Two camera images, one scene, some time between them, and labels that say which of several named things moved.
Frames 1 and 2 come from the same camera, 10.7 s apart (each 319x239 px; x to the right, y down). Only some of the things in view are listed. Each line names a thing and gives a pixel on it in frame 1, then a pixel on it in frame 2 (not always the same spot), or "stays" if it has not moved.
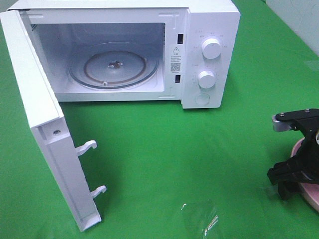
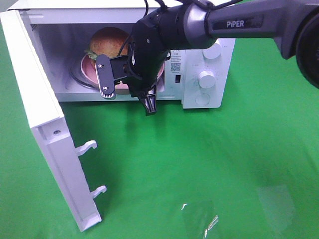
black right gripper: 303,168 -> 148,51
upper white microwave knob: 211,48 stays
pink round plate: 310,191 -> 88,72
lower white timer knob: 206,79 stays
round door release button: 202,99 stays
